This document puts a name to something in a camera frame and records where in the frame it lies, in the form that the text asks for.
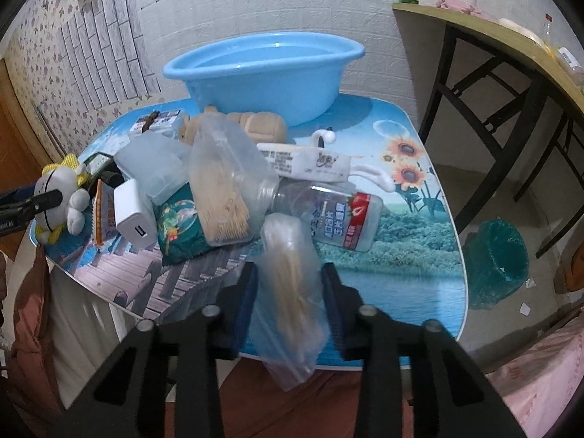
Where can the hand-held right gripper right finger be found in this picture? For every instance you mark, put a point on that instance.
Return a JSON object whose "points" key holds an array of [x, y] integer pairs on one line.
{"points": [[335, 319]]}

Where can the orange packet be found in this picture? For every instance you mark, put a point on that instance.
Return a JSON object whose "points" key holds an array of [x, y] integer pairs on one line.
{"points": [[104, 214]]}

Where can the white charger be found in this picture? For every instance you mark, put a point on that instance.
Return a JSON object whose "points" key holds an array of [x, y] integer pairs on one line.
{"points": [[132, 214]]}

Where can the wooden door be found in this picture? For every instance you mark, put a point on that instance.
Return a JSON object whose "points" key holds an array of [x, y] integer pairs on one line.
{"points": [[18, 137]]}

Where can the green trash bin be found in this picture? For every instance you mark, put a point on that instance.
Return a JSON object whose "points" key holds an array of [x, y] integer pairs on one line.
{"points": [[497, 269]]}

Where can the brown hair band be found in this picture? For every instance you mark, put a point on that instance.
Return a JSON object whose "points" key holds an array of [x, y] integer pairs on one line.
{"points": [[149, 122]]}

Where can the beige plush bear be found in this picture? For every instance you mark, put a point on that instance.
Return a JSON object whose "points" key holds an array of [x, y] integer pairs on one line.
{"points": [[260, 127]]}

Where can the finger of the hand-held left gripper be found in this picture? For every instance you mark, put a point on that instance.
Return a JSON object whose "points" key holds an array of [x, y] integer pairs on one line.
{"points": [[45, 199]]}

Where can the large bag of toothpicks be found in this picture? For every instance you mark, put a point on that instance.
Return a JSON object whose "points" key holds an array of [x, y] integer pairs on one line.
{"points": [[223, 178]]}

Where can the blue plastic basin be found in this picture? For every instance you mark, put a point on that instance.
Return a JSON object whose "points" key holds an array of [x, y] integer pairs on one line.
{"points": [[273, 82]]}

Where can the wooden side table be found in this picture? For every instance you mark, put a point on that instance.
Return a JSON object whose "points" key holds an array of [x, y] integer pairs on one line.
{"points": [[502, 41]]}

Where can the white adhesive hook pack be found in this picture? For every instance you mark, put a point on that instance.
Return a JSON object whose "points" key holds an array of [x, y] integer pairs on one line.
{"points": [[310, 162]]}

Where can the pink blanket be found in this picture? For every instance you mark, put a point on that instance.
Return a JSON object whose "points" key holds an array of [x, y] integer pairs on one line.
{"points": [[538, 374]]}

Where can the clear glass bottle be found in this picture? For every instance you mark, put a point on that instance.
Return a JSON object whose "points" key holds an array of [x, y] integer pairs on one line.
{"points": [[549, 32]]}

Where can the clear bag of toothpicks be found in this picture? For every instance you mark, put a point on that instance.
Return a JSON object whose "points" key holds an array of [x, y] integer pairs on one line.
{"points": [[287, 283]]}

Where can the translucent plastic box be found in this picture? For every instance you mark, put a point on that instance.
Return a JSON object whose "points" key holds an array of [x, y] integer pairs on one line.
{"points": [[150, 164]]}

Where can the cream round containers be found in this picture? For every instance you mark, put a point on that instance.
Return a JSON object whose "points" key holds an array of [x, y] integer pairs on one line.
{"points": [[518, 29]]}

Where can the clear bottle with red label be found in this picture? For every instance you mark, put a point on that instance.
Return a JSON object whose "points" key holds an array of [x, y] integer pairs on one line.
{"points": [[337, 214]]}

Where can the person's left forearm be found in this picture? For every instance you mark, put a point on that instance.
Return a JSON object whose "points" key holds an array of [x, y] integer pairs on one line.
{"points": [[27, 351]]}

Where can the dark green small box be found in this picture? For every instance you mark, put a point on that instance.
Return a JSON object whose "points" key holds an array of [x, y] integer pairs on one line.
{"points": [[102, 164]]}

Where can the person's brown pants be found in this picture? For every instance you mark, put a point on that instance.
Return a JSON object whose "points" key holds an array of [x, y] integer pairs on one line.
{"points": [[296, 415]]}

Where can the white and yellow plush toy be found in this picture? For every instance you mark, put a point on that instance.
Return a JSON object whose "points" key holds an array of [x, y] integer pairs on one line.
{"points": [[68, 187]]}

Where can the teal carton box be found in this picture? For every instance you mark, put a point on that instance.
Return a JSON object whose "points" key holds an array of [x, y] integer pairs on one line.
{"points": [[180, 228]]}

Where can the pink cloth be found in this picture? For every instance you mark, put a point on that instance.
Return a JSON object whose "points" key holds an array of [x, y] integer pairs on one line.
{"points": [[461, 8]]}

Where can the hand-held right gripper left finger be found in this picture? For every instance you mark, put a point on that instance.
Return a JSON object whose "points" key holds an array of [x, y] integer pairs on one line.
{"points": [[246, 310]]}

